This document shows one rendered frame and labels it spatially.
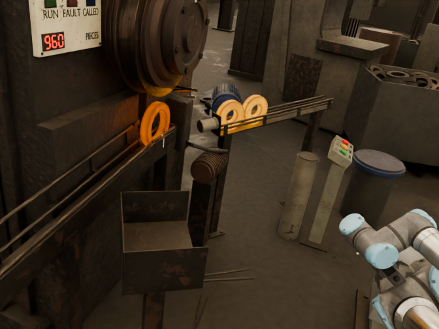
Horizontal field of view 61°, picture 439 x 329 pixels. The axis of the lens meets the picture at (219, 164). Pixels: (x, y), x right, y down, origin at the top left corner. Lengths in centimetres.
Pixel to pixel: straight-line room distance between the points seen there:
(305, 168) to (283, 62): 220
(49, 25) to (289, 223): 159
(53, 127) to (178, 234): 47
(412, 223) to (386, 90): 205
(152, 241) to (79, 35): 63
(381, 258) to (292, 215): 94
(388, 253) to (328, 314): 70
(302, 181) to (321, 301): 60
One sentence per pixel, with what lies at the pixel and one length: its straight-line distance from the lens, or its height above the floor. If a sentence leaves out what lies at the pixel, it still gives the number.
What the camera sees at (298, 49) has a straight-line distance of 402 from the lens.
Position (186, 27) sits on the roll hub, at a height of 114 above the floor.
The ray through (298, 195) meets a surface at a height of 31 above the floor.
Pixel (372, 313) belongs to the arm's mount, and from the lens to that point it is 179.
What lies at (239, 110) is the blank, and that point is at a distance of 186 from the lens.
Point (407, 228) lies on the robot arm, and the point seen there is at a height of 69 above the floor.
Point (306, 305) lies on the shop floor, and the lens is 191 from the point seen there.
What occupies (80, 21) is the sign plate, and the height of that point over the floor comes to 114.
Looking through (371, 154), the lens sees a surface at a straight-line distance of 256.
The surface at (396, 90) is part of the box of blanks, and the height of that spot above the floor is 69.
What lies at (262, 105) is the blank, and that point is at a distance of 195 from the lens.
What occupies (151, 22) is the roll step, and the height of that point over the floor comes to 115.
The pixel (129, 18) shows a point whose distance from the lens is 122.
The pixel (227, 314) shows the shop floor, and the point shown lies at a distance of 177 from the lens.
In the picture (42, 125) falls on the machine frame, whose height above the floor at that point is 87.
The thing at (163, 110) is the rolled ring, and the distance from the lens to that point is 151.
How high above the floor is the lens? 132
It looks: 27 degrees down
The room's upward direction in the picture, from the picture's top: 9 degrees clockwise
